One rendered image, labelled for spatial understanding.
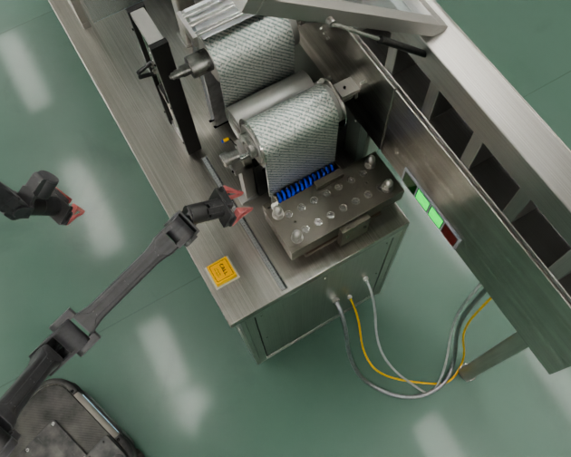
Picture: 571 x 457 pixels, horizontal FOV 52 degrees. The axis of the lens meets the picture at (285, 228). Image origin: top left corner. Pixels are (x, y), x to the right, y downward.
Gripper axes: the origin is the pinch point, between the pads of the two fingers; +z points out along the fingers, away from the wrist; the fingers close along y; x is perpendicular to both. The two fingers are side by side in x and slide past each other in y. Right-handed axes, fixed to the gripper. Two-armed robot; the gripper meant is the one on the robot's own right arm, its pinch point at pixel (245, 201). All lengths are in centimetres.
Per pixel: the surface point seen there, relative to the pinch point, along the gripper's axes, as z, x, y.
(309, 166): 19.1, 11.2, -0.3
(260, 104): 6.2, 21.4, -17.5
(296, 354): 52, -94, 30
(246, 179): 5.7, -0.9, -8.1
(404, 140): 24.3, 40.2, 16.2
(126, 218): 18, -114, -70
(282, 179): 10.3, 7.6, -0.2
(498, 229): 20, 49, 50
